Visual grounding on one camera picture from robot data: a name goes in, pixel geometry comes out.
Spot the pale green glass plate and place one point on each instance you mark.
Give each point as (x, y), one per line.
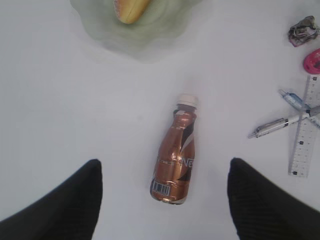
(152, 36)

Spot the pink pencil sharpener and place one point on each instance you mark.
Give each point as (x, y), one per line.
(311, 63)

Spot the clear plastic ruler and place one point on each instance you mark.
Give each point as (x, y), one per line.
(307, 128)

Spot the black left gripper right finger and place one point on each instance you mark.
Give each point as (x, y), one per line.
(260, 210)

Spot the brown coffee bottle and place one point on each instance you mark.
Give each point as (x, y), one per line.
(173, 168)

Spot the yellow bread roll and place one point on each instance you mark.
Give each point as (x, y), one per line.
(129, 11)

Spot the silver grey pen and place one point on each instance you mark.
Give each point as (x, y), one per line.
(278, 124)

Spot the pinkish paper ball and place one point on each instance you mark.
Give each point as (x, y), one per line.
(304, 31)

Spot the light blue pen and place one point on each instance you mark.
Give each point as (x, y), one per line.
(295, 100)

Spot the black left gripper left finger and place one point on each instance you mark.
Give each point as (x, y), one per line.
(69, 212)

